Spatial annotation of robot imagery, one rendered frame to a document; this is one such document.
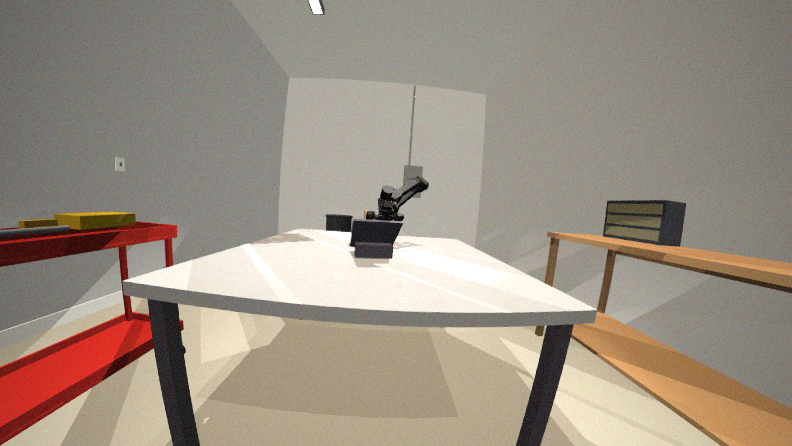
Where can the pale lavender switch panel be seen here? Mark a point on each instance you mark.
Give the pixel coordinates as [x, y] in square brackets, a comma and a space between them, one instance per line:
[374, 239]

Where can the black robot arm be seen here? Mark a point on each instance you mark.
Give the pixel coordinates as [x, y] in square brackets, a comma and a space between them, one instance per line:
[392, 199]

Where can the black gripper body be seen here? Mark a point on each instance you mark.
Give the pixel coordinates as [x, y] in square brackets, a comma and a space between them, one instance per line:
[371, 214]

